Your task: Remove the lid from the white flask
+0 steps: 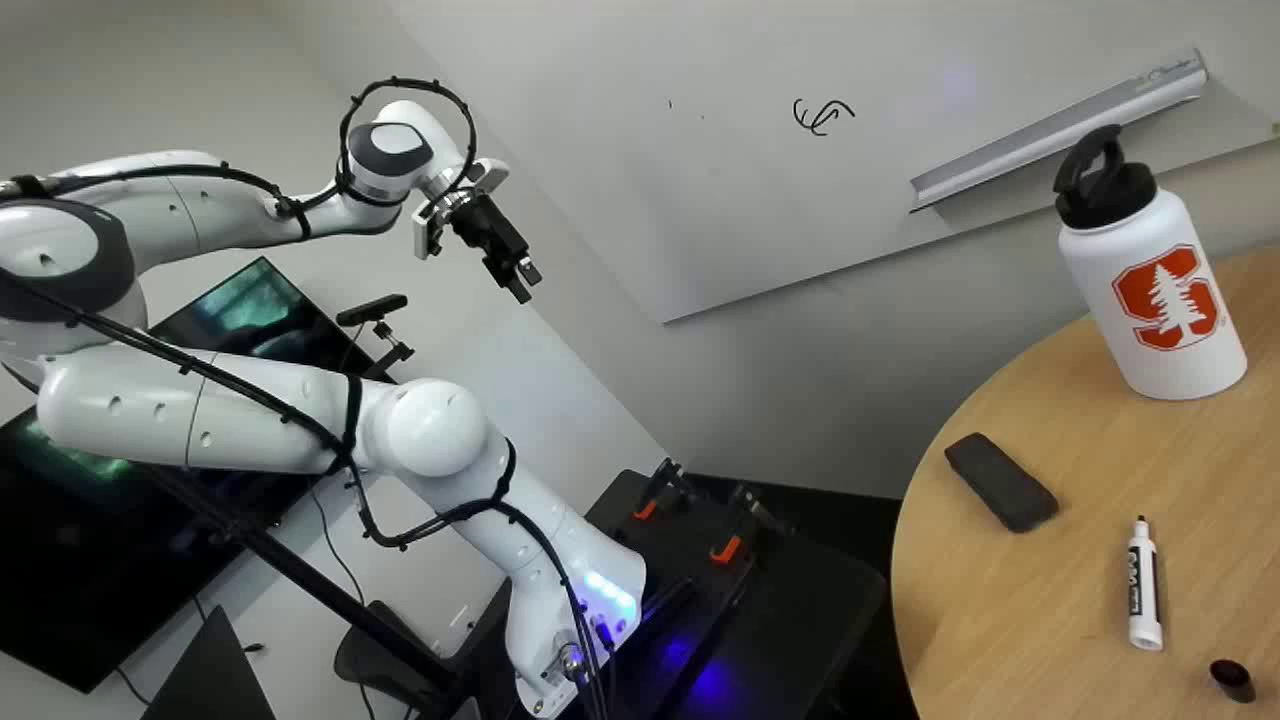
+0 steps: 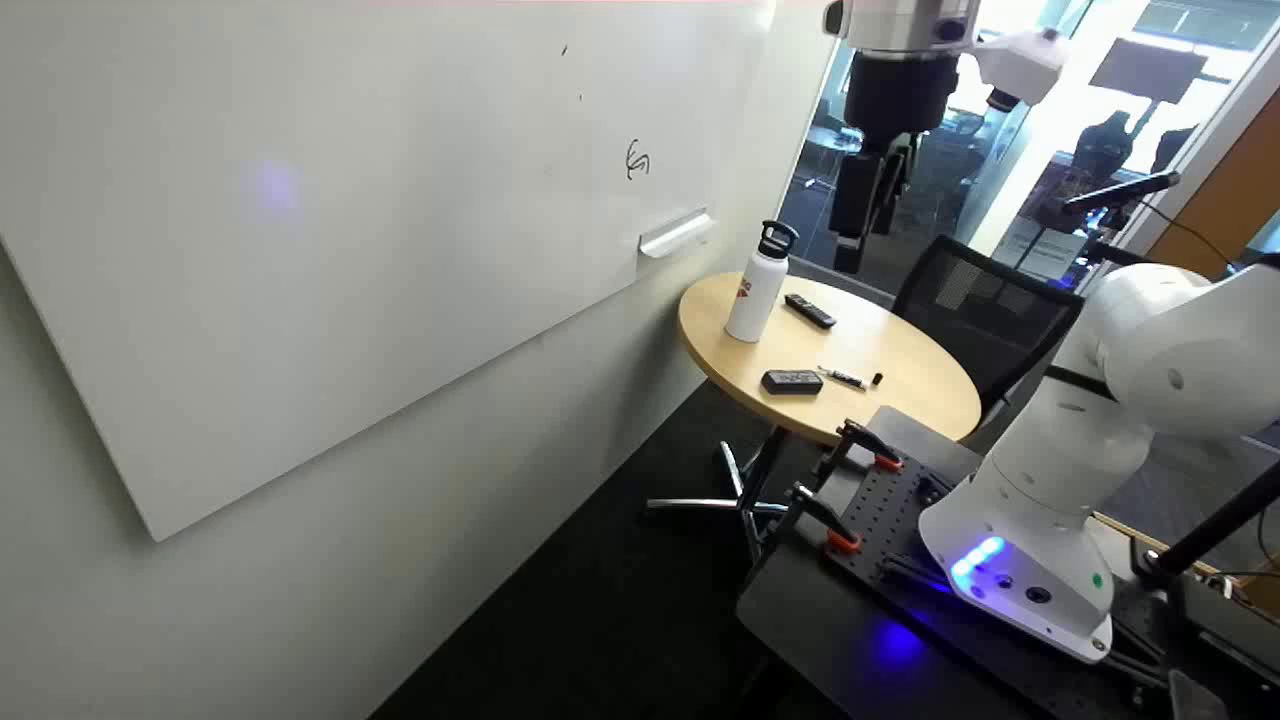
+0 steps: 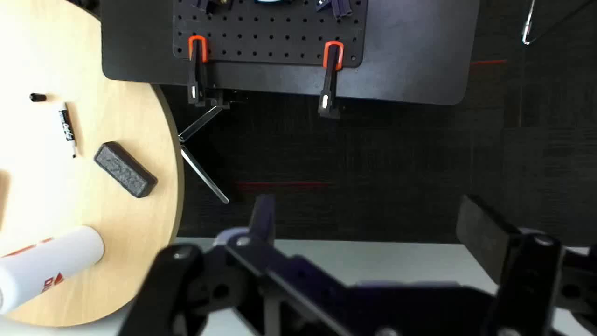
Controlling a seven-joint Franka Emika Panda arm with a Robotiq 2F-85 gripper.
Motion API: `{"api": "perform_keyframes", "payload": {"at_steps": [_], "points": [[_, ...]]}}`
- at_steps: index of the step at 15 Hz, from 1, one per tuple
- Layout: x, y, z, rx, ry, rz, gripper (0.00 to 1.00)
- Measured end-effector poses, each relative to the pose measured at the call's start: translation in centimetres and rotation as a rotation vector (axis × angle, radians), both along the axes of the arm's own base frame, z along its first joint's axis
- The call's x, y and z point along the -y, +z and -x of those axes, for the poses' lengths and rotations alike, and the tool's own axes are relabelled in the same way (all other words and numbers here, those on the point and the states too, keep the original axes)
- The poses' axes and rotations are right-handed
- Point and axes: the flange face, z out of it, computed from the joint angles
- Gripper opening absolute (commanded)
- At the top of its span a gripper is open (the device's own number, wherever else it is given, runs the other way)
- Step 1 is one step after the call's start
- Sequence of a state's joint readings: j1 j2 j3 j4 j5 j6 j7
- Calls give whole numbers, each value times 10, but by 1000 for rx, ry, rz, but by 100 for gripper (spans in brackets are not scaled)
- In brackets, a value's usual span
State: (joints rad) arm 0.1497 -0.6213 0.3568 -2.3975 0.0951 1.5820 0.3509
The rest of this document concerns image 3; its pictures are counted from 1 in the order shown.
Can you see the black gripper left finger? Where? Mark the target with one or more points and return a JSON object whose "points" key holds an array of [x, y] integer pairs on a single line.
{"points": [[264, 225]]}

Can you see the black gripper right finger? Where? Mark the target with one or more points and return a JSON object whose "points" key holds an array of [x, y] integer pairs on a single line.
{"points": [[497, 249]]}

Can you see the white flask with red logo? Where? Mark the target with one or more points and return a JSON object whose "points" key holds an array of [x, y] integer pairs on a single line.
{"points": [[47, 268]]}

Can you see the metal table base legs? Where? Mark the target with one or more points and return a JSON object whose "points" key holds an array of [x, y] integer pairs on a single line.
{"points": [[202, 171]]}

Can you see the black remote control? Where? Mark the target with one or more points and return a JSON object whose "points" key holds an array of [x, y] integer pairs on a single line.
{"points": [[124, 169]]}

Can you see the orange black clamp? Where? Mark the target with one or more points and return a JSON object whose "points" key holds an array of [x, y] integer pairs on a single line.
{"points": [[331, 76], [199, 63]]}

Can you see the black pegboard plate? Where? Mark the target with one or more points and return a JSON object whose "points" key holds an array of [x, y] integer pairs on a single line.
{"points": [[268, 39]]}

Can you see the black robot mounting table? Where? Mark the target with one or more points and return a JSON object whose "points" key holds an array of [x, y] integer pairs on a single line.
{"points": [[411, 57]]}

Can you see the white dry erase marker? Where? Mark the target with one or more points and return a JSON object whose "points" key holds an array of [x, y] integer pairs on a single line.
{"points": [[68, 128]]}

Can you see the silver metal hook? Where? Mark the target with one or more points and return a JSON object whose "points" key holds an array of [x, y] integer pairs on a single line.
{"points": [[529, 31]]}

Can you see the black marker cap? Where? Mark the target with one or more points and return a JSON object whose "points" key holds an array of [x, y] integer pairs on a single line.
{"points": [[38, 98]]}

